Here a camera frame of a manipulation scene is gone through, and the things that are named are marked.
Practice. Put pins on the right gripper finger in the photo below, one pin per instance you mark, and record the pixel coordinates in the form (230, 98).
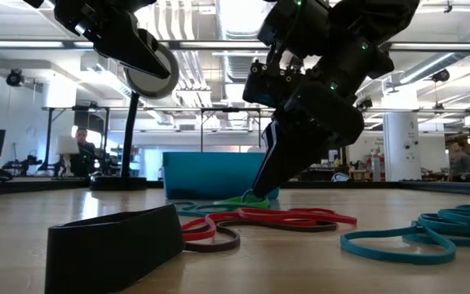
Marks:
(271, 139)
(292, 159)

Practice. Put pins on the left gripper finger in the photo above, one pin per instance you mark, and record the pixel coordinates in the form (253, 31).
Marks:
(133, 45)

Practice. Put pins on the green rubber band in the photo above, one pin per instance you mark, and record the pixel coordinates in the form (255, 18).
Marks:
(239, 202)

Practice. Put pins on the dark brown rubber band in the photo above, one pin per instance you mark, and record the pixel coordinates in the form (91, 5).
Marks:
(218, 246)

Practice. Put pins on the red rubber band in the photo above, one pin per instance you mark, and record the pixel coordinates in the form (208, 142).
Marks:
(198, 236)

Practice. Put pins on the wide black rubber band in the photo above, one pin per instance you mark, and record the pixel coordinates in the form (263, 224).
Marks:
(112, 253)

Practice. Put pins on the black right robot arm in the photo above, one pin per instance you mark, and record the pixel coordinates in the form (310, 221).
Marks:
(361, 24)

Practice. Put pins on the teal plastic bin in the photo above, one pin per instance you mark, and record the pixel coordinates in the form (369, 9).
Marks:
(202, 175)

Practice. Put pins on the black ceiling fixture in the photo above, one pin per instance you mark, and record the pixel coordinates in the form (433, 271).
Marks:
(440, 75)
(363, 104)

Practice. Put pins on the black desk lamp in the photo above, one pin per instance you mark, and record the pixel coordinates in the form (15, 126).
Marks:
(153, 87)

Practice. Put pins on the white and blue helmet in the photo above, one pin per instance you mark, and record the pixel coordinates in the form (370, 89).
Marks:
(341, 177)

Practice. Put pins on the white round column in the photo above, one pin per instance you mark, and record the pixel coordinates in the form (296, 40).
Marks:
(402, 147)

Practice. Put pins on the black overhead crossbar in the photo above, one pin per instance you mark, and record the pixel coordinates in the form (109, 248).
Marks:
(218, 45)

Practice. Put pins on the white shade table lamp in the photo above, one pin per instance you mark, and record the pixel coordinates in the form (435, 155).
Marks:
(67, 145)

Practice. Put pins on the person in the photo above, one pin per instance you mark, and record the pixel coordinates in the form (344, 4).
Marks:
(460, 161)
(84, 157)

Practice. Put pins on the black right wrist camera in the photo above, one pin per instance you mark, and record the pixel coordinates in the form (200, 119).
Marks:
(271, 87)

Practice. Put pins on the black background frame stand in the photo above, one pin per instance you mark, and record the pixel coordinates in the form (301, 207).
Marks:
(76, 108)

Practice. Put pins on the black ceiling camera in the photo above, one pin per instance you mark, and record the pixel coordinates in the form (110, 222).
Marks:
(15, 77)

